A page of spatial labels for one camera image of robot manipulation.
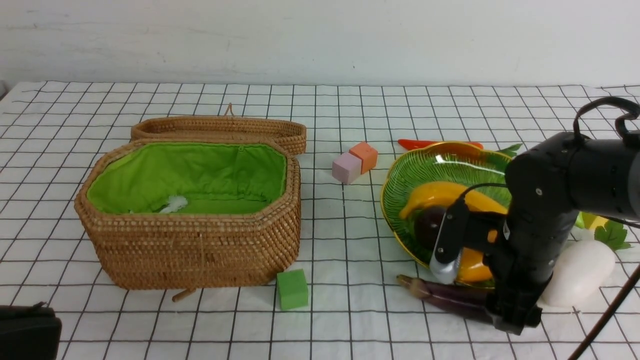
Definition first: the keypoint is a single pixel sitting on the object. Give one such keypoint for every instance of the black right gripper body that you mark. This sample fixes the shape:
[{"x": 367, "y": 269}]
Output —
[{"x": 525, "y": 253}]

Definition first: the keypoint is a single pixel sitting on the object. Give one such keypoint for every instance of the white radish with leaves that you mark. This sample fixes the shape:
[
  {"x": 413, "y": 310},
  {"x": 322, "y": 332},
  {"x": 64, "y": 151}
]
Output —
[{"x": 580, "y": 272}]

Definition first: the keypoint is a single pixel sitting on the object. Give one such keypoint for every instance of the orange yellow mango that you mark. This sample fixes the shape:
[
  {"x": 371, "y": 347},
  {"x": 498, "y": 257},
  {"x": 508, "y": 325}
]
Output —
[{"x": 471, "y": 268}]

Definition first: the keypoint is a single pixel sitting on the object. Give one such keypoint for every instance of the purple eggplant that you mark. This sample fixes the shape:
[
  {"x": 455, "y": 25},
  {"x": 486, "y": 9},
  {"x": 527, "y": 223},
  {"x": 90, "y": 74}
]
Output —
[{"x": 461, "y": 301}]

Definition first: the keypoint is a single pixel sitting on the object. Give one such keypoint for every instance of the dark purple mangosteen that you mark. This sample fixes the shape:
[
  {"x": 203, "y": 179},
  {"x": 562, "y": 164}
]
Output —
[{"x": 427, "y": 225}]

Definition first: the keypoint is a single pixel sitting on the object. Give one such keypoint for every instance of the yellow banana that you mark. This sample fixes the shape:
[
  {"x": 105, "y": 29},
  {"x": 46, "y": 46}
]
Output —
[{"x": 444, "y": 194}]

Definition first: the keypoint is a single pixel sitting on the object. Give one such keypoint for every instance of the orange carrot with leaves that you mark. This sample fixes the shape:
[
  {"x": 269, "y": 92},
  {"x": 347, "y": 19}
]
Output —
[{"x": 414, "y": 144}]

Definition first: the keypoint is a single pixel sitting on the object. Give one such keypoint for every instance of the light green bitter gourd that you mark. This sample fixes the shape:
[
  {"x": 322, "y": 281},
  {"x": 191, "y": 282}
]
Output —
[{"x": 580, "y": 222}]

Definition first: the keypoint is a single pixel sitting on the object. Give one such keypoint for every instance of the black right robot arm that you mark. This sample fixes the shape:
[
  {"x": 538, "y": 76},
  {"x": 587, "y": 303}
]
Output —
[{"x": 549, "y": 186}]

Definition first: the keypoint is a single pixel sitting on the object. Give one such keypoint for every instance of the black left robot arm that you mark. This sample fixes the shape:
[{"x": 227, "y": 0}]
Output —
[{"x": 29, "y": 332}]

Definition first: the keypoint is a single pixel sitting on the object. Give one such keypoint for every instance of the yellow foam cube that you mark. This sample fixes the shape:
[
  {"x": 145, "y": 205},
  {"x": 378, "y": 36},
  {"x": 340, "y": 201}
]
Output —
[{"x": 592, "y": 222}]

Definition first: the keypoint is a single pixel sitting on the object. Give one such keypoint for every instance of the green leaf-shaped glass plate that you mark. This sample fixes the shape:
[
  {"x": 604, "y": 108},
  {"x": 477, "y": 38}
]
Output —
[{"x": 439, "y": 163}]

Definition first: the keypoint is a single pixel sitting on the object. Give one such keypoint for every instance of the orange foam cube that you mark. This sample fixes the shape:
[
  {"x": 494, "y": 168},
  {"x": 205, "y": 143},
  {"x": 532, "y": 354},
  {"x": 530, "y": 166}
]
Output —
[{"x": 367, "y": 155}]

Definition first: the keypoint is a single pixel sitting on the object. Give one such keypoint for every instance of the white checkered tablecloth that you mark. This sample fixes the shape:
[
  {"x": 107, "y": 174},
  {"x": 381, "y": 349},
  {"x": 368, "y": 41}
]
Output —
[{"x": 52, "y": 133}]

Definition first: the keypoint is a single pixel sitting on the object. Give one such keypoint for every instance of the pink foam cube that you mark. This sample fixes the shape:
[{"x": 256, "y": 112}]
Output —
[{"x": 346, "y": 168}]

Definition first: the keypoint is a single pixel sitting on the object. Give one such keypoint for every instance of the green foam cube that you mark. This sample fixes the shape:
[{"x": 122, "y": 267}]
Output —
[{"x": 293, "y": 290}]

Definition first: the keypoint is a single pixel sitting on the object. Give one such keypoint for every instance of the woven rattan basket lid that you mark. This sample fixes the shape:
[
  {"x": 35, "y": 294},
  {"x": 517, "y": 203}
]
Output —
[{"x": 290, "y": 135}]

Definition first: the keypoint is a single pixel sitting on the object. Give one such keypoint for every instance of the woven rattan basket green lining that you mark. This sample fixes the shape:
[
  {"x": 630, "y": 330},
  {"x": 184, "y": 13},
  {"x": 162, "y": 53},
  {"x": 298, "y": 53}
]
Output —
[{"x": 190, "y": 214}]

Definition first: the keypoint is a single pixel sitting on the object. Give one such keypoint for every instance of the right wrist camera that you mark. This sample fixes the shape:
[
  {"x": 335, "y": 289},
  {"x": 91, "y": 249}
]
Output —
[{"x": 462, "y": 228}]

